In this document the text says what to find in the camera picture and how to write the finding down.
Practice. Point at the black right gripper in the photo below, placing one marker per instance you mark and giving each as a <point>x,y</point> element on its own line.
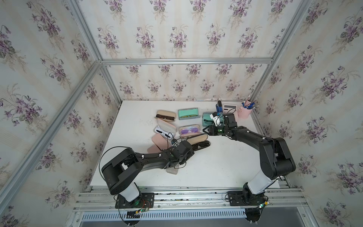
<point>211,128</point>

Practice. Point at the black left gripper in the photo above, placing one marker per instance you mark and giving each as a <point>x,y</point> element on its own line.
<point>190,153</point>

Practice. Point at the beige case black glasses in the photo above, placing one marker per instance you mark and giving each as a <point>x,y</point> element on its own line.
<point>197,139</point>

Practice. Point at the grey case red sunglasses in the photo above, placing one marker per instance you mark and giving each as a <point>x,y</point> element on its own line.
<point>173,171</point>

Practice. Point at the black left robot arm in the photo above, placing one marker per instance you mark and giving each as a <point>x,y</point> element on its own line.
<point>120,172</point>

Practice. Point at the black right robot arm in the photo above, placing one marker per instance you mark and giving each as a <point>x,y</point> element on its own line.
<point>275,157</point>

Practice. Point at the plaid case purple glasses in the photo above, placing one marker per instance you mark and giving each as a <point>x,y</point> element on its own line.
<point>189,135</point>

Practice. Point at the teal case black glasses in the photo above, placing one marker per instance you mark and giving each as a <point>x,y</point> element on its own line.
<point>207,119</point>

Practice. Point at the purple pink glasses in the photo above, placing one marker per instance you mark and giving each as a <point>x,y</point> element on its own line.
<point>189,130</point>

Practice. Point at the pink case white sunglasses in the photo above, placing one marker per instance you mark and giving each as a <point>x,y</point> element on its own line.
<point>166,126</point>

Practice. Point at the beige case brown glasses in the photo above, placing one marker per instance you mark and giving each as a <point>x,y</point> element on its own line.
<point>164,112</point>

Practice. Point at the grey teal-lined glasses case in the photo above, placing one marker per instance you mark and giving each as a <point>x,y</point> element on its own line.
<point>189,113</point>

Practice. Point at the brown tortoise glasses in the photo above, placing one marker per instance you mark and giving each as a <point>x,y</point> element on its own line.
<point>165,117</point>

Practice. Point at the pink calculator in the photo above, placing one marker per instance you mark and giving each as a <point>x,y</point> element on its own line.
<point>229,108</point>

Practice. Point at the pink pen cup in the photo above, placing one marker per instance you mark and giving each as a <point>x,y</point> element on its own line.
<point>244,113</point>

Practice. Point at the blue black stapler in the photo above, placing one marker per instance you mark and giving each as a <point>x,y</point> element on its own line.
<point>219,107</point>

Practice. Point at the black sunglasses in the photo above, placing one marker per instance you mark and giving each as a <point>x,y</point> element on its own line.
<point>201,145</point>

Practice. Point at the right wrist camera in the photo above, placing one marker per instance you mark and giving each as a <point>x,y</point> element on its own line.
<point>217,118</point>

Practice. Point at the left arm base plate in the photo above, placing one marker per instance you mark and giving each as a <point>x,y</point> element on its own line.
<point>145,200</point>

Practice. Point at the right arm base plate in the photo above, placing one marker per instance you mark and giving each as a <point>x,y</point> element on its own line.
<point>246,198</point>

